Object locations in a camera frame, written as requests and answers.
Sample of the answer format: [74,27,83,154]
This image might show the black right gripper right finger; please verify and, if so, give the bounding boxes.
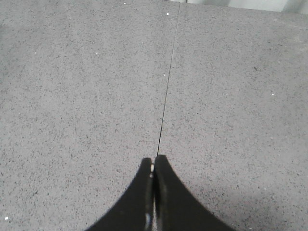
[154,155,234,231]

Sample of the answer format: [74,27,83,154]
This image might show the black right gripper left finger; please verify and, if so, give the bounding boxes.
[88,158,154,231]

